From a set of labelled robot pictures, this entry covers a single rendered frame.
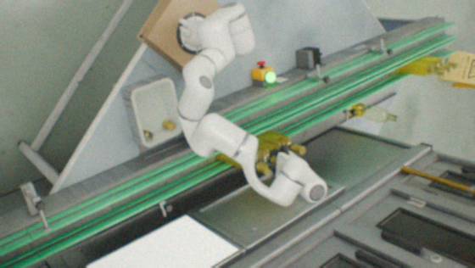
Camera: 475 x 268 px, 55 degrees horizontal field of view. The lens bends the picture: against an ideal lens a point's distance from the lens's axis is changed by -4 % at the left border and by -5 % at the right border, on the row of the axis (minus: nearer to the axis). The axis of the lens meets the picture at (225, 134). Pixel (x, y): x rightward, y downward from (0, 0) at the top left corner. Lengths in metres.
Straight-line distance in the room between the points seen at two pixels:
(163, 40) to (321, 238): 0.87
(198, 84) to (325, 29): 1.20
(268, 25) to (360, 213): 0.92
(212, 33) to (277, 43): 0.78
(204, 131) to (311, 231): 0.53
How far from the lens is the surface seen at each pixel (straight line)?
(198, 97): 1.31
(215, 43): 1.43
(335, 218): 1.65
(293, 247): 1.54
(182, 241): 1.61
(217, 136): 1.27
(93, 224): 1.67
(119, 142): 1.80
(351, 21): 2.54
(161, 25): 1.72
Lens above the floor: 2.34
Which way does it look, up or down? 51 degrees down
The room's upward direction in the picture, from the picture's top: 110 degrees clockwise
